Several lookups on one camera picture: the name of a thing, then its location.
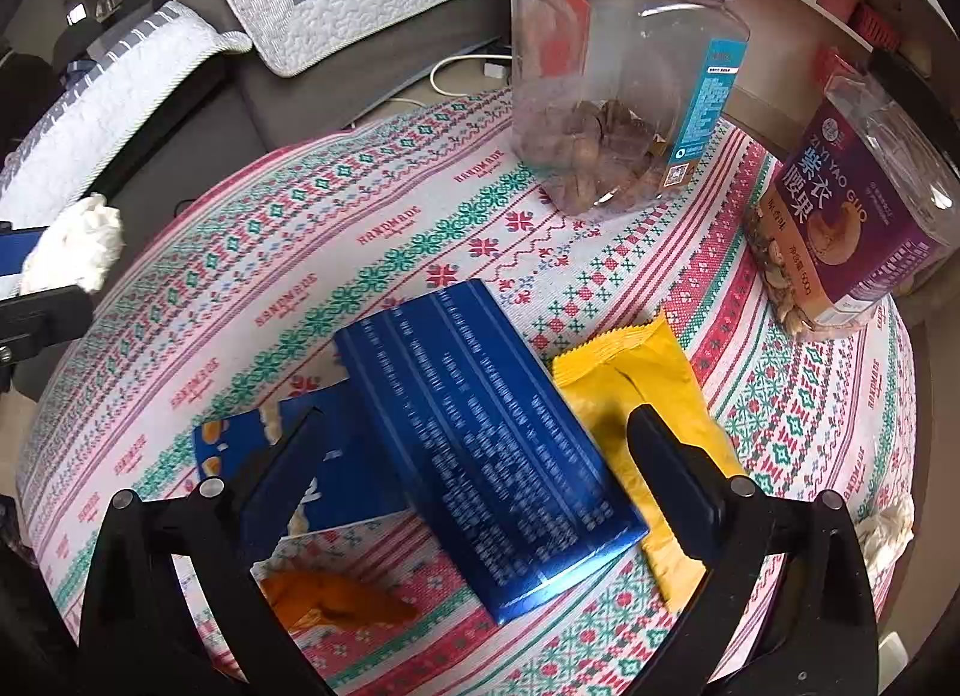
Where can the blue snack packet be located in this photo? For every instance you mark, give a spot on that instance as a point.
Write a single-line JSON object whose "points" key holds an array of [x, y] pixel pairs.
{"points": [[360, 471]]}

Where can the clear jar purple label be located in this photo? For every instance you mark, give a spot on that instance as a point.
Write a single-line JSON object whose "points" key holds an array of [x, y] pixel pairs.
{"points": [[840, 231]]}

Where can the white trash bin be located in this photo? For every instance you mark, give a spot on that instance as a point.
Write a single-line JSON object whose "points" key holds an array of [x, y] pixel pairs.
{"points": [[892, 655]]}

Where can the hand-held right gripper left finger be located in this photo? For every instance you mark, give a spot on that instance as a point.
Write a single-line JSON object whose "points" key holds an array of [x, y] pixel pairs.
{"points": [[289, 467]]}

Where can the grey sofa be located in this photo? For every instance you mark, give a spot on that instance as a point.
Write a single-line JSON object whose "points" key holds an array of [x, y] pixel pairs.
{"points": [[300, 103]]}

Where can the white power strip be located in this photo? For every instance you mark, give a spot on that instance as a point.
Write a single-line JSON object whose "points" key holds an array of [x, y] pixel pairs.
{"points": [[495, 62]]}

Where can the patterned knit-print tablecloth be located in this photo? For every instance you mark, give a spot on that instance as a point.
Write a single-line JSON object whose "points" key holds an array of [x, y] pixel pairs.
{"points": [[300, 231]]}

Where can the small pink basket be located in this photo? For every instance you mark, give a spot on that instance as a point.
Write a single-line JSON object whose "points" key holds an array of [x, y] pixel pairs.
{"points": [[876, 28]]}

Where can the flat orange wrapper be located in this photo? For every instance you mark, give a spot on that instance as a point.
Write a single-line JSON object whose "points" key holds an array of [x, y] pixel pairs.
{"points": [[337, 598]]}

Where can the blue cardboard box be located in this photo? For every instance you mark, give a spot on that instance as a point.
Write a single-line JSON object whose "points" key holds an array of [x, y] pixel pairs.
{"points": [[480, 426]]}

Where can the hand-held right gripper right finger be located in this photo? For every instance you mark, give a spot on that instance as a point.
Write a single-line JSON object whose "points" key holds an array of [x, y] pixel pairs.
{"points": [[667, 471]]}

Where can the striped grey sofa seat cover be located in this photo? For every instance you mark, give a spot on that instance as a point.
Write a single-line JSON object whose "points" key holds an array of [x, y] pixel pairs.
{"points": [[112, 103]]}

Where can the clear jar blue label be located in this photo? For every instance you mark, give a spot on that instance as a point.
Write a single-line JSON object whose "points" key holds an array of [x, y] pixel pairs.
{"points": [[622, 66]]}

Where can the yellow foil wrapper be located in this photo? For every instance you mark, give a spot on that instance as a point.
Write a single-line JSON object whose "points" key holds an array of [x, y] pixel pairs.
{"points": [[622, 396]]}

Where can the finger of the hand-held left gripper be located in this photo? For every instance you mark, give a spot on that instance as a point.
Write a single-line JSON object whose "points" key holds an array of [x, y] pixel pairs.
{"points": [[15, 257], [41, 317]]}

